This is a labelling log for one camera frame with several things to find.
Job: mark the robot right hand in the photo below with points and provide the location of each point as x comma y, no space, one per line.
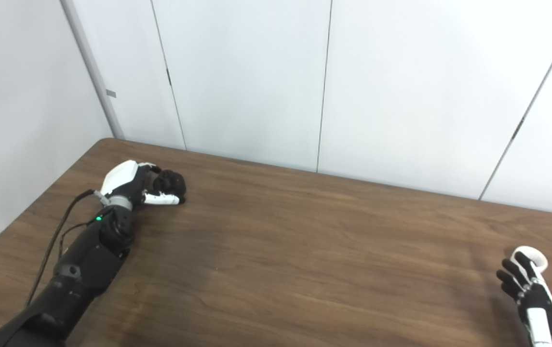
545,308

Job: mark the round black part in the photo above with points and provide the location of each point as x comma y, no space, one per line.
172,183

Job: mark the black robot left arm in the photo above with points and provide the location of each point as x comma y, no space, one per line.
83,270

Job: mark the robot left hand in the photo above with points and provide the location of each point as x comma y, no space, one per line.
119,178

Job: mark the gray wall corner trim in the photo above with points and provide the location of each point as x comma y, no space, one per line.
92,72

